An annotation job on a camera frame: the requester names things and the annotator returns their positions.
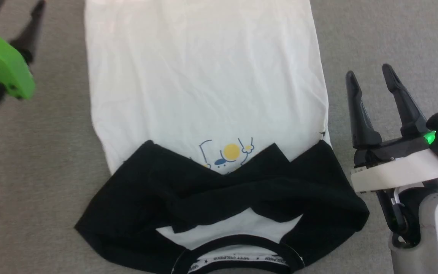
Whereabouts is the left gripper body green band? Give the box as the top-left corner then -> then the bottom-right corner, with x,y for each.
0,25 -> 36,101

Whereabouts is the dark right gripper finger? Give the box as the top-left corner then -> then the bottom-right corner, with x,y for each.
381,63 -> 429,139
345,70 -> 383,150

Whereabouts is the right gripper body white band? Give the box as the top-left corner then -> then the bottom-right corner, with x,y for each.
350,136 -> 438,193

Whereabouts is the grey fabric sofa seat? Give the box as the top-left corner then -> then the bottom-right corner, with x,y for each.
0,0 -> 438,274

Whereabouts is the white shirt with black sleeves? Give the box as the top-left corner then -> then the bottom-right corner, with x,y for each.
75,0 -> 370,274

